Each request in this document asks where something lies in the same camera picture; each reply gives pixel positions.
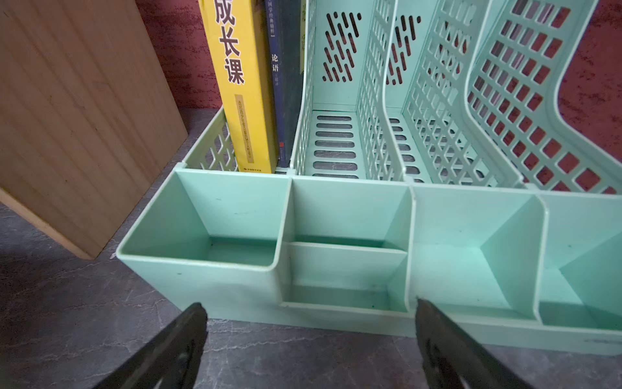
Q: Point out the dark blue book spine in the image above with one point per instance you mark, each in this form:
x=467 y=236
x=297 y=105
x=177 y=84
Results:
x=285 y=32

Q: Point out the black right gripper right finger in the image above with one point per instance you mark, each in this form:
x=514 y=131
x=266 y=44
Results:
x=453 y=359

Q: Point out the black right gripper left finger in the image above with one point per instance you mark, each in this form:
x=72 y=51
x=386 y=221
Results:
x=169 y=360

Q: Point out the green plastic file organizer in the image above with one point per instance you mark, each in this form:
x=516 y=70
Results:
x=430 y=162

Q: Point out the wooden shelf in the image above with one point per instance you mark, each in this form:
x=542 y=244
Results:
x=88 y=121

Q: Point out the yellow book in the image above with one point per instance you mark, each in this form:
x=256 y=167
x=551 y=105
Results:
x=236 y=33

